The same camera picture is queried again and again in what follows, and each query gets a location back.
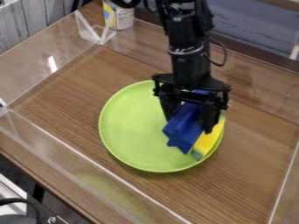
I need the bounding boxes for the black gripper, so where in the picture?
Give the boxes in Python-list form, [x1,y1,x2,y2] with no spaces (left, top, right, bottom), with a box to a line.
[151,51,231,136]

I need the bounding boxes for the blue plastic block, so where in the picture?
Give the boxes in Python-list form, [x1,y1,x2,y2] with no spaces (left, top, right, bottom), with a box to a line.
[162,88,215,155]

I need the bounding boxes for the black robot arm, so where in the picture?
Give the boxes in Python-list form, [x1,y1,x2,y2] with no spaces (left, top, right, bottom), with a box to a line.
[148,0,231,133]

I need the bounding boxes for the green round plate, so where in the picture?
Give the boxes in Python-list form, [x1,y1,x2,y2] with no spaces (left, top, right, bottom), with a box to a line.
[98,80,225,173]

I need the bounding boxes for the yellow toy banana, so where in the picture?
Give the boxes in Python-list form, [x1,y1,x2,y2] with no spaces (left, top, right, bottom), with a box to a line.
[191,113,226,161]

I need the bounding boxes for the clear acrylic enclosure wall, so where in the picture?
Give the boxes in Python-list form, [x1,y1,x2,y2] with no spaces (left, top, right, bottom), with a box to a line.
[0,11,299,224]

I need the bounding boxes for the black cable on floor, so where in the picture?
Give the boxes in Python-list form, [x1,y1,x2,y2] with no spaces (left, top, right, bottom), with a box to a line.
[0,197,40,224]

